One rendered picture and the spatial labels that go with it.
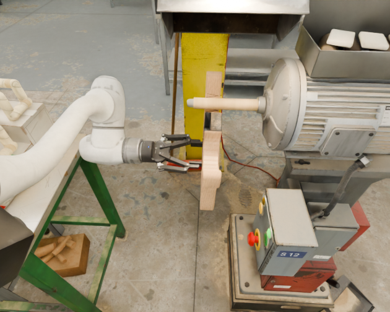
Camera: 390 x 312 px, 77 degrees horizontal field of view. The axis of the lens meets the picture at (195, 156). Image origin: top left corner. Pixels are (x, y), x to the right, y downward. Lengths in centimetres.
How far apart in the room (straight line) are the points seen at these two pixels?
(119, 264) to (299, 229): 138
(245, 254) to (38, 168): 118
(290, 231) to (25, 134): 93
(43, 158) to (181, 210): 146
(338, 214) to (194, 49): 116
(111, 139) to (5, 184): 41
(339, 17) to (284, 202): 47
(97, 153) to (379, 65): 78
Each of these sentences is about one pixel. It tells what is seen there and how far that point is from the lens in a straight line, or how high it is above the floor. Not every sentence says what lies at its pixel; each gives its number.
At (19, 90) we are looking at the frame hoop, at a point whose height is 117.
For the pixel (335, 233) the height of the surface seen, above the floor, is 90.
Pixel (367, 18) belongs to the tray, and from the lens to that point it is 79.
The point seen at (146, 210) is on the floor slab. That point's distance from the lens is 197.
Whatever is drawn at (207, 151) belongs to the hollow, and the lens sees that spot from 68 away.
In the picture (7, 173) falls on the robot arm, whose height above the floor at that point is 134.
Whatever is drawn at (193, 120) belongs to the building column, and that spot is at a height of 51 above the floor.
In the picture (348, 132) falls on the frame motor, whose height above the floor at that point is 128.
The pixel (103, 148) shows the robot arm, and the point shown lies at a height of 109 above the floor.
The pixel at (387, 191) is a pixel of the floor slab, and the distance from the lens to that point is 257.
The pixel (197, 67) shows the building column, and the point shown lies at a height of 93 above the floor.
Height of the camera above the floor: 165
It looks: 46 degrees down
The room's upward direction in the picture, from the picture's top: straight up
